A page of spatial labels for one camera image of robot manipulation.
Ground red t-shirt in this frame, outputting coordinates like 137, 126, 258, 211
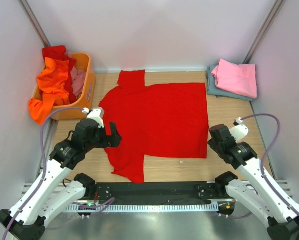
99, 70, 209, 184

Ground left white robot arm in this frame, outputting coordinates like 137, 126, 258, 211
0, 118, 122, 240

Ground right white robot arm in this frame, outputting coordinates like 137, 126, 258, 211
208, 124, 299, 240

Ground orange plastic laundry basket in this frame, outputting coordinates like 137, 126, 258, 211
32, 52, 98, 121

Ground folded grey-blue t-shirt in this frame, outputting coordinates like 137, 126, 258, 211
206, 65, 253, 102

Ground dusty pink shirt in basket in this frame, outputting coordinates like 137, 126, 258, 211
69, 63, 87, 104

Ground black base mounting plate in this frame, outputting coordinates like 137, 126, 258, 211
96, 181, 233, 206

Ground orange t-shirt in basket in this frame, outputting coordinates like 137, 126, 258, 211
28, 57, 70, 125

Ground folded pink t-shirt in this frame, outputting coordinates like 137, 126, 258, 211
211, 59, 258, 99

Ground dark red shirt in basket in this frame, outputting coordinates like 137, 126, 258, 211
42, 45, 77, 104

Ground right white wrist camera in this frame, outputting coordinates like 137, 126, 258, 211
229, 117, 249, 143

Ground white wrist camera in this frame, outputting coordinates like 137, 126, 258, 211
229, 117, 249, 143
82, 107, 105, 128

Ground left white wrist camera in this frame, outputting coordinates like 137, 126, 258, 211
82, 107, 105, 128

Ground white slotted cable duct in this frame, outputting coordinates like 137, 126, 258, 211
63, 202, 219, 214

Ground left aluminium frame post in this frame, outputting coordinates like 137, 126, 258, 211
18, 0, 51, 47

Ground aluminium frame post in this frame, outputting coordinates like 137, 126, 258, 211
18, 0, 51, 47
242, 0, 286, 64

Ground right aluminium frame post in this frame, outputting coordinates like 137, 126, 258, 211
242, 0, 286, 64

